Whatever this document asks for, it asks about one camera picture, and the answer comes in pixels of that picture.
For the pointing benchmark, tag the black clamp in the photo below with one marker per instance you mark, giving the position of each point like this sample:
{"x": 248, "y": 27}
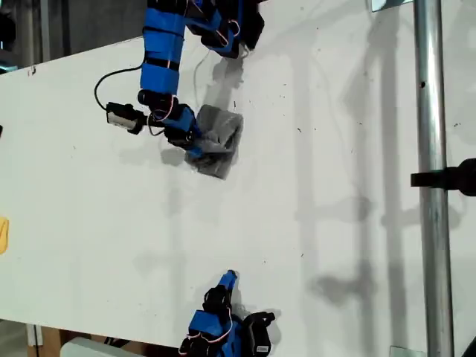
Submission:
{"x": 446, "y": 178}

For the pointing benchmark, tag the wooden table frame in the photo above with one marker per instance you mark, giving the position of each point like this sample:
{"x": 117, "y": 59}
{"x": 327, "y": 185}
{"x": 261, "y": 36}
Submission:
{"x": 50, "y": 336}

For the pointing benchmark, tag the grey striped towel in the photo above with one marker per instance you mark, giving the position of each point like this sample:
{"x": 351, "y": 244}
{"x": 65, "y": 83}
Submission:
{"x": 219, "y": 126}

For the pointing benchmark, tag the steel post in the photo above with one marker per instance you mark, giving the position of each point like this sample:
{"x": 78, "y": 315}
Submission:
{"x": 433, "y": 148}

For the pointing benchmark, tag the white box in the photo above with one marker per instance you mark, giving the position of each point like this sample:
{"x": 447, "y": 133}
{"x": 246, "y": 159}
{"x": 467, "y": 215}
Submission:
{"x": 93, "y": 349}

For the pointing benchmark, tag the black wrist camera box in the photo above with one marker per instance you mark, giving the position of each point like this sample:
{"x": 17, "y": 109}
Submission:
{"x": 122, "y": 118}
{"x": 260, "y": 334}

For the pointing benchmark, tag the yellow object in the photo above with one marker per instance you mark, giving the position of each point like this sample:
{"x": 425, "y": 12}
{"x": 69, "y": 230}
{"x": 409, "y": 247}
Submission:
{"x": 3, "y": 234}

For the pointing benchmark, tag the metal corner bracket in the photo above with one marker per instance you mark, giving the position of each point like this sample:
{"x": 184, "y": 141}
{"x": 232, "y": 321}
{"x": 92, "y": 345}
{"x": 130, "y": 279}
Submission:
{"x": 383, "y": 3}

